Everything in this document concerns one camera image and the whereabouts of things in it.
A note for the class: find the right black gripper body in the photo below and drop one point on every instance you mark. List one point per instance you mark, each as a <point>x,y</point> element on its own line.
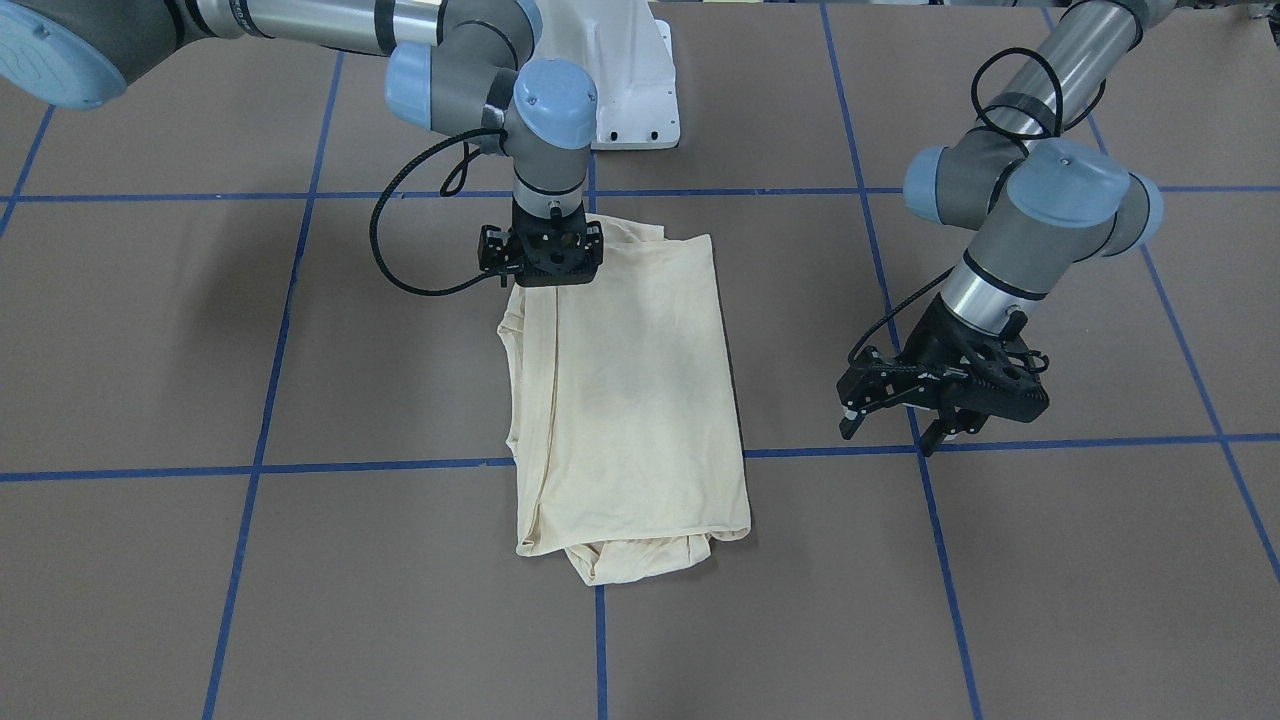
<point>493,250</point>

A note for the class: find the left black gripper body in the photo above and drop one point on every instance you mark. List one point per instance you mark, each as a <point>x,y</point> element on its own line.
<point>933,340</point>

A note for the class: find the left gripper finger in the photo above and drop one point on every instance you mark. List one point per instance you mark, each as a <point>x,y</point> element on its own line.
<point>855,413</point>
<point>950,421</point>

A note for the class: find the beige long sleeve shirt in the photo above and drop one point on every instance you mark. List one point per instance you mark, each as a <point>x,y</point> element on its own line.
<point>624,424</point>

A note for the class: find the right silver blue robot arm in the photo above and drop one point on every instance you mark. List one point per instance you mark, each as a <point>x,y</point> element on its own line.
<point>174,95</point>

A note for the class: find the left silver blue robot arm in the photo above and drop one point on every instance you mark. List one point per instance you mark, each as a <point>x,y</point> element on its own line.
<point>1037,203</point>

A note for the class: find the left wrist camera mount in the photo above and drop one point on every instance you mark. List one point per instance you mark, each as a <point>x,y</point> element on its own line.
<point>1004,379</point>

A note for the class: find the white pedestal column base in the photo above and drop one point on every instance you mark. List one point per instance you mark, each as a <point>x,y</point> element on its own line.
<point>628,53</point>

